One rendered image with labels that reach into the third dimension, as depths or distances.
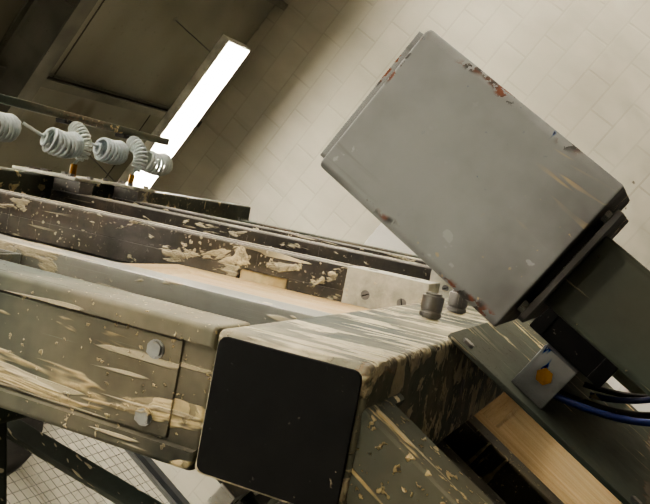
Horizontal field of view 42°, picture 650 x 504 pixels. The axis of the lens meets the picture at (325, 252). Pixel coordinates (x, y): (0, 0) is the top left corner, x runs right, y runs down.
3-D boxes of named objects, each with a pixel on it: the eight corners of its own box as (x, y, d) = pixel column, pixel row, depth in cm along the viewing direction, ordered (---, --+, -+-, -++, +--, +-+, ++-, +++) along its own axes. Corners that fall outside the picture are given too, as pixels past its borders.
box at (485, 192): (637, 196, 51) (422, 21, 57) (505, 339, 54) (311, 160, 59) (641, 209, 63) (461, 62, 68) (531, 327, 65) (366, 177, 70)
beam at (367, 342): (340, 525, 58) (370, 368, 57) (188, 474, 62) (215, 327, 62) (590, 326, 263) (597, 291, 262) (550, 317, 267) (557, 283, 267)
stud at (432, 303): (437, 322, 93) (442, 295, 92) (415, 317, 93) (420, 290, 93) (442, 321, 95) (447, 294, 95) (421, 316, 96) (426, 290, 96)
